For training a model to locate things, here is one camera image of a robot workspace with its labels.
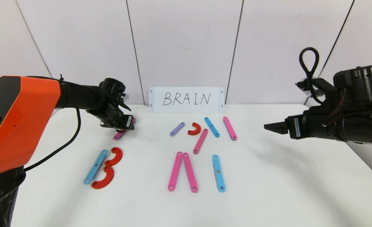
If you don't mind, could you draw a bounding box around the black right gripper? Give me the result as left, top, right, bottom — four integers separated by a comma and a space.
264, 110, 344, 142

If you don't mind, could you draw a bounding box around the short blue three-hole bar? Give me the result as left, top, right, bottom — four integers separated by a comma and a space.
204, 117, 220, 138

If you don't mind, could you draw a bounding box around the long pink bar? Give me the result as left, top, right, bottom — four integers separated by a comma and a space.
182, 153, 198, 193
193, 128, 209, 154
113, 118, 137, 141
168, 152, 183, 191

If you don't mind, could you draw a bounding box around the small red C-shaped piece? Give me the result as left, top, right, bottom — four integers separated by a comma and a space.
187, 122, 201, 136

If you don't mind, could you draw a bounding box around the white BRAIN sign card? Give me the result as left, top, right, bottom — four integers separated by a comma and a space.
149, 87, 225, 114

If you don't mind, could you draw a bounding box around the pink bar with purple underside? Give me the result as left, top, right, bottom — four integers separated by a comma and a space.
222, 116, 237, 141

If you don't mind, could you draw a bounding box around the long blue bar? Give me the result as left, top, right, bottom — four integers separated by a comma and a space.
212, 154, 226, 192

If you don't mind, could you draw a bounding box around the short purple bar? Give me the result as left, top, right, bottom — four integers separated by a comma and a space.
170, 122, 186, 137

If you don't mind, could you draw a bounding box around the large red C-shaped piece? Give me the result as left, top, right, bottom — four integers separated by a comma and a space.
91, 166, 115, 189

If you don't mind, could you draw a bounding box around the light blue slanted-hole bar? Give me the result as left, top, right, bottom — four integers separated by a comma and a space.
84, 149, 109, 185

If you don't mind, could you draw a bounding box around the black looped cable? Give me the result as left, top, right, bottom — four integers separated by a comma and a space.
299, 47, 320, 104

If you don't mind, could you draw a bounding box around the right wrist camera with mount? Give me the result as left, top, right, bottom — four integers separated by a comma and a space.
295, 77, 339, 101

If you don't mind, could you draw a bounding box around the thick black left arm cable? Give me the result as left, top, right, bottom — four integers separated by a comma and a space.
23, 107, 81, 172

